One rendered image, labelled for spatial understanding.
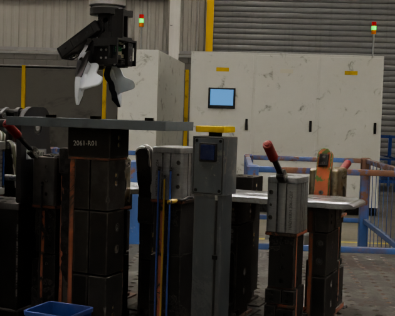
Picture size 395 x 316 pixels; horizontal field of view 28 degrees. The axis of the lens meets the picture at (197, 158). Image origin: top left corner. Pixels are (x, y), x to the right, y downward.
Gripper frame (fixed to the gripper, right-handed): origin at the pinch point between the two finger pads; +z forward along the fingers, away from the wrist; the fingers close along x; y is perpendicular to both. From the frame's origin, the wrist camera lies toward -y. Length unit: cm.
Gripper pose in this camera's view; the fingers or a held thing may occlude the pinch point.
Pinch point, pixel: (96, 106)
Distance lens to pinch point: 164.1
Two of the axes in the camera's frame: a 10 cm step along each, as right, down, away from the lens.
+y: 8.8, 0.5, -4.6
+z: -0.3, 10.0, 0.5
